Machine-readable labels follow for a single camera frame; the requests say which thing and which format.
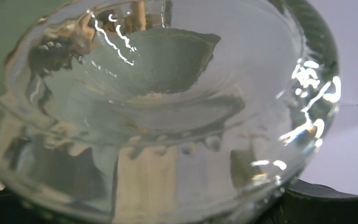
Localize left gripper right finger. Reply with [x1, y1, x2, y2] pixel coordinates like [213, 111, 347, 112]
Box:
[256, 180, 358, 224]

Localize tall clear bottle back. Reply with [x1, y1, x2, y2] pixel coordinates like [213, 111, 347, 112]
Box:
[0, 0, 341, 224]

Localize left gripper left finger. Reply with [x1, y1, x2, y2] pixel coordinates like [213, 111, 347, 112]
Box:
[0, 190, 49, 224]

